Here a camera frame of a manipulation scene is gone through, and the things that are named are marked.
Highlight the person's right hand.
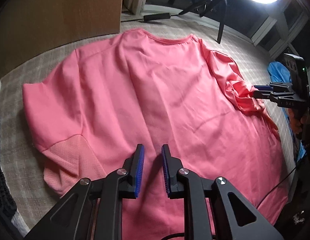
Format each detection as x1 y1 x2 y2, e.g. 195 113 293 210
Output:
289 106 310 140

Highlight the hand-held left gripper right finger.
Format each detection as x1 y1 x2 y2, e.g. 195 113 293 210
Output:
161 144 286 240

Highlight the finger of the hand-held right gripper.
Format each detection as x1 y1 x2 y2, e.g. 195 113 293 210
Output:
253 91 295 105
254 82 293 92

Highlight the black knitted garment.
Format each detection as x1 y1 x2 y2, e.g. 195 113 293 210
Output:
0 114 18 218

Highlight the black power adapter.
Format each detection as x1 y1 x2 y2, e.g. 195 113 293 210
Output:
143 12 170 22

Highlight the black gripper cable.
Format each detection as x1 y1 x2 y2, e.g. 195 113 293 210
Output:
256 92 310 209

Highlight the white cloth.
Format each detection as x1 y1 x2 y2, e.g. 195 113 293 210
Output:
10 209 30 235

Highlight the blue cloth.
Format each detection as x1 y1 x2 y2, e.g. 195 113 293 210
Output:
267 61 307 160

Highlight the pink t-shirt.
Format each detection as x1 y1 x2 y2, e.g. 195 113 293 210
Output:
22 29 289 240

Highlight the wooden cabinet panel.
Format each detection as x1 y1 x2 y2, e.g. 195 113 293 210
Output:
0 0 125 77

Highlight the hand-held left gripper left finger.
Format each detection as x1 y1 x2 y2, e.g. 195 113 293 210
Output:
23 144 145 240

